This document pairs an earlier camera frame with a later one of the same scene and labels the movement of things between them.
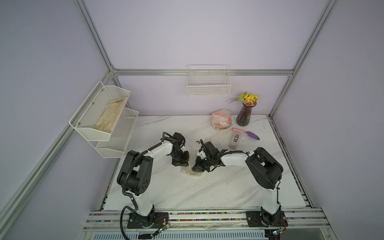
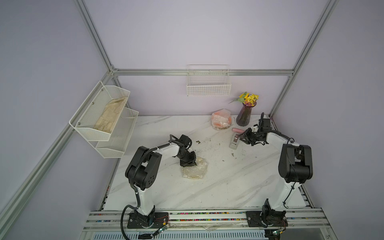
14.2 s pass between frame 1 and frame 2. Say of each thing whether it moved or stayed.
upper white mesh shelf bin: stayed
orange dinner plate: stayed
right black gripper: moved
